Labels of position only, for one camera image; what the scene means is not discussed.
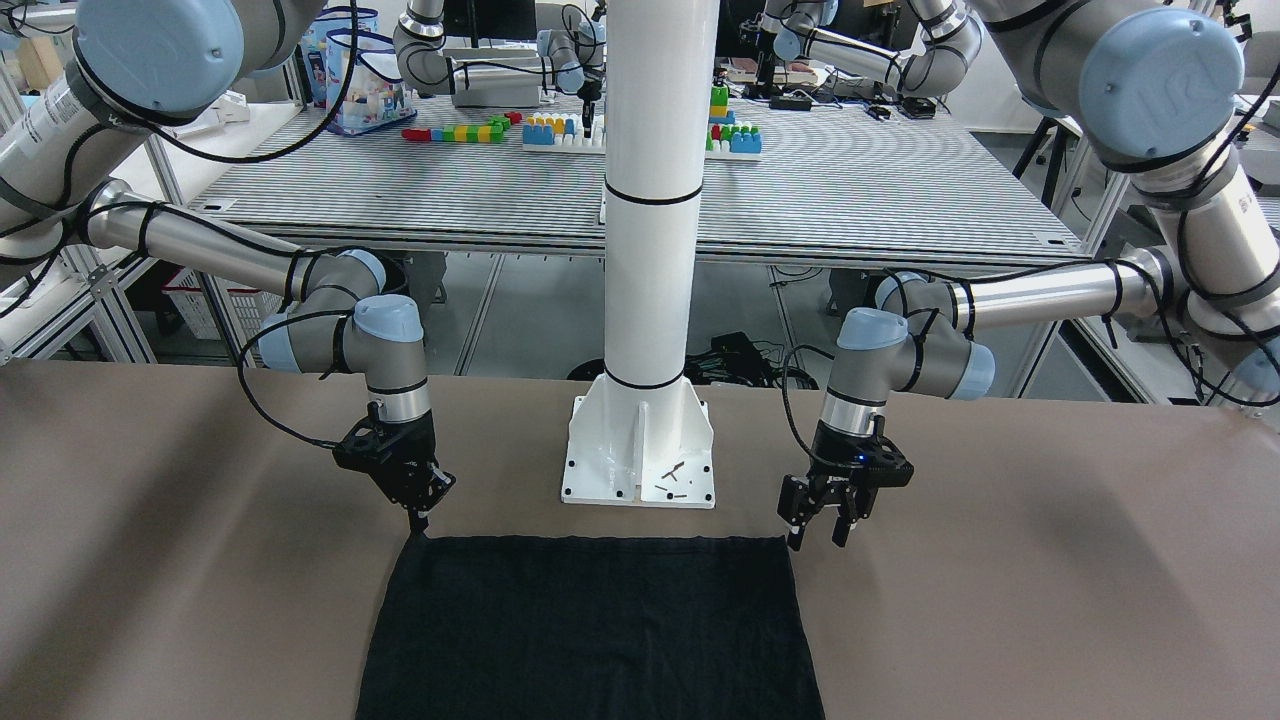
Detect black graphic t-shirt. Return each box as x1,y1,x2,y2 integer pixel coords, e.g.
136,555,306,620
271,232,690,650
355,536,826,719

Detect striped metal work table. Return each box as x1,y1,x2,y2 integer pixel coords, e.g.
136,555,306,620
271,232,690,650
189,100,1089,275

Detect white plastic basket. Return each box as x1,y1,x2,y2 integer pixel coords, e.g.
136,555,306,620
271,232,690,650
161,268,282,346

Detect toy block bag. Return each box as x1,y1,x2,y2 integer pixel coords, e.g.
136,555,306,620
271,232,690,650
300,6,417,137

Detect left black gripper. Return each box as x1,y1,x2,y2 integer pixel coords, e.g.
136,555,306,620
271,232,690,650
778,420,915,552

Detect colourful toy brick row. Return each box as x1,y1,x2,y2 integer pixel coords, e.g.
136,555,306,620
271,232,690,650
401,111,524,145

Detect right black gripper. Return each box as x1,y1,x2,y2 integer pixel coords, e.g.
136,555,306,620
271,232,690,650
332,410,456,536

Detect white brick board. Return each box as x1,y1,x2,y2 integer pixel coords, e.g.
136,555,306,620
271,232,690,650
521,113,605,155

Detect white mast base plate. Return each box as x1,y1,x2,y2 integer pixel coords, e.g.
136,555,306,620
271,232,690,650
559,374,717,509

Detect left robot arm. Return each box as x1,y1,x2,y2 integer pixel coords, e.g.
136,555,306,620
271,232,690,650
760,1,1277,550

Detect white camera mast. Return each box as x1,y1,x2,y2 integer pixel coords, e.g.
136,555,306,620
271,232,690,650
604,1,719,389

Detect green blue brick stack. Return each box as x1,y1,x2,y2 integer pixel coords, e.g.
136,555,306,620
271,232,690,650
704,85,764,161

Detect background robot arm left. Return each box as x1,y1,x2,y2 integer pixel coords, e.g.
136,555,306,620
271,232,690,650
393,1,914,550

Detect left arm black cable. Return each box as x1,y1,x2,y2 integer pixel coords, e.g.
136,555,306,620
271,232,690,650
780,60,1280,471

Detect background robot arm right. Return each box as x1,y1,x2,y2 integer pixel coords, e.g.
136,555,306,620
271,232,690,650
392,1,995,547

